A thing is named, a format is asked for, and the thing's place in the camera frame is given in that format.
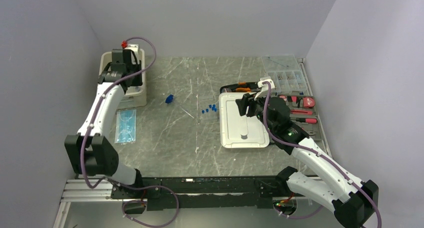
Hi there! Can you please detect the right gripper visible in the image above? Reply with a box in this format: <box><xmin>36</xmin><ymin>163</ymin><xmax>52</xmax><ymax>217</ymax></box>
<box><xmin>235</xmin><ymin>89</ymin><xmax>277</xmax><ymax>134</ymax></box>

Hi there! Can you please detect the beige plastic bin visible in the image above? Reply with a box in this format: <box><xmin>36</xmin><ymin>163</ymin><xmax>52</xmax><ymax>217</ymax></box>
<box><xmin>99</xmin><ymin>48</ymin><xmax>147</xmax><ymax>110</ymax></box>

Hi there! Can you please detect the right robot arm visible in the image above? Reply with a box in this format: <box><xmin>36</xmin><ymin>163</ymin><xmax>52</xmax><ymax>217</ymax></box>
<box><xmin>235</xmin><ymin>93</ymin><xmax>383</xmax><ymax>228</ymax></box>

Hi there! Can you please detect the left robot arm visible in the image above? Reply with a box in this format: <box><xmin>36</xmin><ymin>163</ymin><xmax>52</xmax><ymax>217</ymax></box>
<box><xmin>64</xmin><ymin>44</ymin><xmax>145</xmax><ymax>198</ymax></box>

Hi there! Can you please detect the black orange tool case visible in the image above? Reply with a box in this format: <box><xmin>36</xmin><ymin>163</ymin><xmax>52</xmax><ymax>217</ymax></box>
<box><xmin>219</xmin><ymin>82</ymin><xmax>261</xmax><ymax>94</ymax></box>

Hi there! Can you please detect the white tray lid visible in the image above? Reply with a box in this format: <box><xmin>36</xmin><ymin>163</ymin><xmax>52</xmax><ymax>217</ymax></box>
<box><xmin>218</xmin><ymin>92</ymin><xmax>270</xmax><ymax>149</ymax></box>

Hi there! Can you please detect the clear compartment organizer box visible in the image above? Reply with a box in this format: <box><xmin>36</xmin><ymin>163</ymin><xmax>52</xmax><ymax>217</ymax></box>
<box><xmin>261</xmin><ymin>54</ymin><xmax>308</xmax><ymax>94</ymax></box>

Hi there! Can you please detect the grey tool tray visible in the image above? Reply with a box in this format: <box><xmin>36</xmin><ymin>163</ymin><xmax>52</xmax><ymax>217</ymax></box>
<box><xmin>277</xmin><ymin>92</ymin><xmax>324</xmax><ymax>142</ymax></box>

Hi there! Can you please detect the red utility knife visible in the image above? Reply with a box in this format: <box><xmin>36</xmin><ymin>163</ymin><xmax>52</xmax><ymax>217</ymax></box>
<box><xmin>290</xmin><ymin>109</ymin><xmax>314</xmax><ymax>116</ymax></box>

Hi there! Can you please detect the clear test tube rack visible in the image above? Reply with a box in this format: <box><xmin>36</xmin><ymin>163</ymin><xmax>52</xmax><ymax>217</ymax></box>
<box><xmin>197</xmin><ymin>94</ymin><xmax>219</xmax><ymax>124</ymax></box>

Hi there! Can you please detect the red tape measure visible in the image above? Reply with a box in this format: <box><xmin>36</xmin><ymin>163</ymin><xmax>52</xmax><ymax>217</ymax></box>
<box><xmin>302</xmin><ymin>97</ymin><xmax>316</xmax><ymax>109</ymax></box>

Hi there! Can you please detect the blue plastic bag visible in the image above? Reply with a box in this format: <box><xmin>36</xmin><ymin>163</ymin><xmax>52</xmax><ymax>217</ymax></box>
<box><xmin>114</xmin><ymin>109</ymin><xmax>137</xmax><ymax>144</ymax></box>

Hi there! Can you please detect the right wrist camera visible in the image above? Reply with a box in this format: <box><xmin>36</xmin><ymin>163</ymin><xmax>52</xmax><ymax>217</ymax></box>
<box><xmin>254</xmin><ymin>76</ymin><xmax>275</xmax><ymax>100</ymax></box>

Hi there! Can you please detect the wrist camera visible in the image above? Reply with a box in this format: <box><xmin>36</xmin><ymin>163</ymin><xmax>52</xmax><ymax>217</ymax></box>
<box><xmin>254</xmin><ymin>76</ymin><xmax>275</xmax><ymax>100</ymax></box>
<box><xmin>121</xmin><ymin>40</ymin><xmax>140</xmax><ymax>55</ymax></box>

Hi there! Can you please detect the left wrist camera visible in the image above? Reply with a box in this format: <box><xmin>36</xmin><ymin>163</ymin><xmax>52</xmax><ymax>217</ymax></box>
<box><xmin>121</xmin><ymin>40</ymin><xmax>140</xmax><ymax>55</ymax></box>

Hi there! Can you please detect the red handled screwdriver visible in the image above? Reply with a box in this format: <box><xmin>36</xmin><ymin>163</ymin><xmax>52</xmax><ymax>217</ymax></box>
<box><xmin>295</xmin><ymin>118</ymin><xmax>318</xmax><ymax>124</ymax></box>

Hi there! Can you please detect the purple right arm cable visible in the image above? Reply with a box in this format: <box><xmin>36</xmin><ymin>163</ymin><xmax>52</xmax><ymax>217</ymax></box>
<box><xmin>261</xmin><ymin>80</ymin><xmax>382</xmax><ymax>228</ymax></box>

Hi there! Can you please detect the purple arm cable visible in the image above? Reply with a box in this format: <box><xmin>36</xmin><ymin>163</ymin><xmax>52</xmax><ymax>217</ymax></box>
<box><xmin>261</xmin><ymin>80</ymin><xmax>382</xmax><ymax>228</ymax></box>
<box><xmin>80</xmin><ymin>36</ymin><xmax>157</xmax><ymax>190</ymax></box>

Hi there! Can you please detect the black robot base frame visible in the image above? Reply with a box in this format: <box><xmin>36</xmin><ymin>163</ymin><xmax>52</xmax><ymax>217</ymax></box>
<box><xmin>111</xmin><ymin>175</ymin><xmax>299</xmax><ymax>211</ymax></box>

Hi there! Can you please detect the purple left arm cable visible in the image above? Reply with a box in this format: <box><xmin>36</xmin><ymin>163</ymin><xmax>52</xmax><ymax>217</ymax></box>
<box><xmin>80</xmin><ymin>36</ymin><xmax>157</xmax><ymax>190</ymax></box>

